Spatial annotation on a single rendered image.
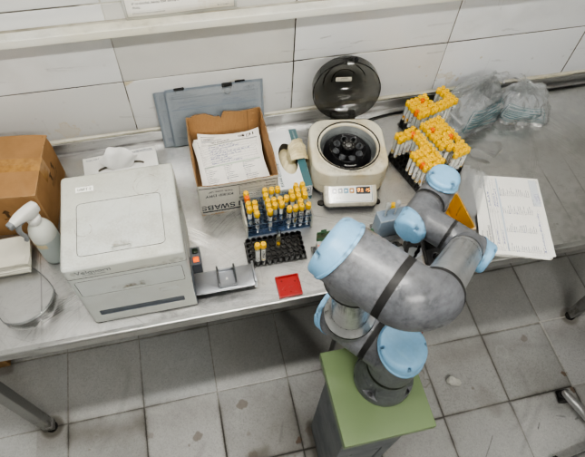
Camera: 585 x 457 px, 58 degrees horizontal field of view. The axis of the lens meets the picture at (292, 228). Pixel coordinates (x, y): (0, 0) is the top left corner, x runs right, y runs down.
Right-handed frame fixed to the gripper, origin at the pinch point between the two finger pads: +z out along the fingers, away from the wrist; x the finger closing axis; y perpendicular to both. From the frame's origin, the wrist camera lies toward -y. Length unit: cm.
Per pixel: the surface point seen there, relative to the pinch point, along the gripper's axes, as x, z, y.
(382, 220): 5.3, -1.6, 12.8
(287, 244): 32.5, 6.4, 15.1
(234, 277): 50, 4, 6
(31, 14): 89, -42, 66
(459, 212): -20.3, 2.1, 13.2
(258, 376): 45, 96, 5
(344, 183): 11.5, 1.4, 30.2
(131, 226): 72, -22, 11
